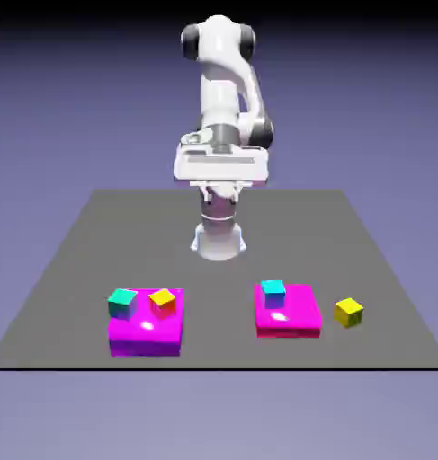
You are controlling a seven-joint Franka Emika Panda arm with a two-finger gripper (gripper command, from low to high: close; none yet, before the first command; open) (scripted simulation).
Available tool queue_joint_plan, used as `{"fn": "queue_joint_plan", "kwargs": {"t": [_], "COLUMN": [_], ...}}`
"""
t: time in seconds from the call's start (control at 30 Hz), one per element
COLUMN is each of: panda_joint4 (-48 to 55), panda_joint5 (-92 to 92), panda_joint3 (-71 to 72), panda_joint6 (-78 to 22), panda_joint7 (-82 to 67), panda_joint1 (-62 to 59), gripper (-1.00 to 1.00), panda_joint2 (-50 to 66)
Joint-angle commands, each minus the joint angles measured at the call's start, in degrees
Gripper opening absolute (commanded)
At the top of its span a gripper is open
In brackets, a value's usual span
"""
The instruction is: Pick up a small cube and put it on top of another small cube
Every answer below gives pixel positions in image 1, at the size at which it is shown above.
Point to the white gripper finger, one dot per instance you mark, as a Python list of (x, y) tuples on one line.
[(206, 193), (234, 194)]

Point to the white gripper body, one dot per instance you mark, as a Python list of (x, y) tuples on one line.
[(221, 168)]

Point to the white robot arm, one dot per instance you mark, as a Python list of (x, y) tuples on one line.
[(218, 54)]

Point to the small cyan cube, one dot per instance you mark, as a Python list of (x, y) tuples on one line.
[(273, 294)]

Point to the small orange cube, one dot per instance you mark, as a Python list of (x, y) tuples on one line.
[(163, 303)]

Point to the small green cube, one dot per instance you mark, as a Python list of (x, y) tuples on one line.
[(122, 303)]

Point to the small yellow cube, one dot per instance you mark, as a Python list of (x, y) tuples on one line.
[(348, 312)]

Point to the large pink box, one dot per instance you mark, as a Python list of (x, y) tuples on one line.
[(294, 316)]

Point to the large magenta box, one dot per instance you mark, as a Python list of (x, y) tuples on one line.
[(146, 330)]

